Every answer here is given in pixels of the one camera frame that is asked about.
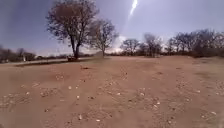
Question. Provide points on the brown dirt gravel ground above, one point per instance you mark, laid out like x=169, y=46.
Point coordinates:
x=113, y=90

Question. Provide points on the small bare tree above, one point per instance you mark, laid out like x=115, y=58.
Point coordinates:
x=102, y=36

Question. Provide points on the large bare tree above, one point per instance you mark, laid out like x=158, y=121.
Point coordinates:
x=74, y=43

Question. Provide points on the row of bare trees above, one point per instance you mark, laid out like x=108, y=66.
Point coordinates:
x=200, y=45

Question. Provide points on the low bushes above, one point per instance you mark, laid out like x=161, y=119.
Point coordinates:
x=10, y=55

